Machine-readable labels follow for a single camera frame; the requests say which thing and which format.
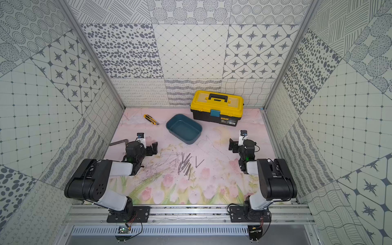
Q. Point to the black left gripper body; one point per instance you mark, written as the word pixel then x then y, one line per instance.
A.
pixel 148 149

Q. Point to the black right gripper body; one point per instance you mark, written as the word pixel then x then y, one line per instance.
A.
pixel 237 147

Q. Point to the teal plastic storage box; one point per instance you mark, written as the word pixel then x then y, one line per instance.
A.
pixel 184 128

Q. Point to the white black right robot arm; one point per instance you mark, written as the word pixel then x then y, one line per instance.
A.
pixel 276 183

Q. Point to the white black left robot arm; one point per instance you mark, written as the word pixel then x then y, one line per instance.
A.
pixel 90 180

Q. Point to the dark metal hex key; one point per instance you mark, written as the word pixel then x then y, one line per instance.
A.
pixel 125 141

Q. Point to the yellow black utility knife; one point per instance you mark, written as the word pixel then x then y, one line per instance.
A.
pixel 151 120

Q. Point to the steel nail pile middle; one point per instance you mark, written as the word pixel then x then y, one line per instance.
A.
pixel 187 158

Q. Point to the steel nail pile right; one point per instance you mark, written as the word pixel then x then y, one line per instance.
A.
pixel 188 169

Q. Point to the yellow black toolbox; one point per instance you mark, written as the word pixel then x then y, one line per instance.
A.
pixel 217 107

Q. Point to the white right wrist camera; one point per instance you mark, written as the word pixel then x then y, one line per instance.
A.
pixel 243 134

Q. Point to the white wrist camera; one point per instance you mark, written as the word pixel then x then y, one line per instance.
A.
pixel 141 139
pixel 243 134

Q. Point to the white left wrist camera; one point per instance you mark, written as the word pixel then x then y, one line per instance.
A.
pixel 141 139

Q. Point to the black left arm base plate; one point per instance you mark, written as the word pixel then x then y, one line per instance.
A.
pixel 136 213

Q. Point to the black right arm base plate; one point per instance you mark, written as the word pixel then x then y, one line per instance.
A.
pixel 249 213

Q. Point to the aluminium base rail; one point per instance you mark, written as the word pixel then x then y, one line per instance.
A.
pixel 293 214

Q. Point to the white perforated cable duct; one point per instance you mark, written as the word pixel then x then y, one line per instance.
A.
pixel 160 230

